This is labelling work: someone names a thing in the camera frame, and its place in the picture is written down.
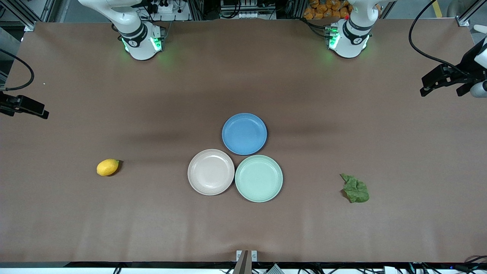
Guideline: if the metal bracket at table edge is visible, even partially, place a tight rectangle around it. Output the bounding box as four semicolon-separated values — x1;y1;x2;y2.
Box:
233;250;258;274

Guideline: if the grey electronics rack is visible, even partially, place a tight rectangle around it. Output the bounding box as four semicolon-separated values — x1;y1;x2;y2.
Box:
220;0;277;19

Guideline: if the green lettuce leaf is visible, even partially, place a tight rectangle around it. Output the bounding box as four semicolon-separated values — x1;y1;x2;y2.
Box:
341;173;370;204

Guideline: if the blue plate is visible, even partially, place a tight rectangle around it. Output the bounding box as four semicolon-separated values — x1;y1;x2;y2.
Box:
222;113;267;156

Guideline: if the white power strip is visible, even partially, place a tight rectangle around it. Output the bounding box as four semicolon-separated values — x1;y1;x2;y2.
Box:
146;0;180;14

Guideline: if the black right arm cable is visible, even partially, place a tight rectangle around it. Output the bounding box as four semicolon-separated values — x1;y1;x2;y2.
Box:
0;49;35;91

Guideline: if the mint green plate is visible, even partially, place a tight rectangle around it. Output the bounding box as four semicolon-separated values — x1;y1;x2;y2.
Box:
235;155;283;203

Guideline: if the black base cable bundle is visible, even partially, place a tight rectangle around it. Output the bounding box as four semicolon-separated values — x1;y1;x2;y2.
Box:
300;17;328;38

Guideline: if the aluminium frame profile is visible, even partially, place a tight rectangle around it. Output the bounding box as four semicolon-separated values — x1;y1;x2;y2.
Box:
457;0;487;27
0;0;47;32

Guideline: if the bag of orange items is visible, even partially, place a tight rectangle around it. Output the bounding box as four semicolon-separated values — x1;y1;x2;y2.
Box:
303;0;352;20

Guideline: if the yellow lemon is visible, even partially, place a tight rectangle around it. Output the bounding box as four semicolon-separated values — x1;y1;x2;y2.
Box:
97;159;120;177

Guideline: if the beige plate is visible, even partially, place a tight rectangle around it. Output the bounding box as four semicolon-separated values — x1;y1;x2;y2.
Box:
187;149;235;196

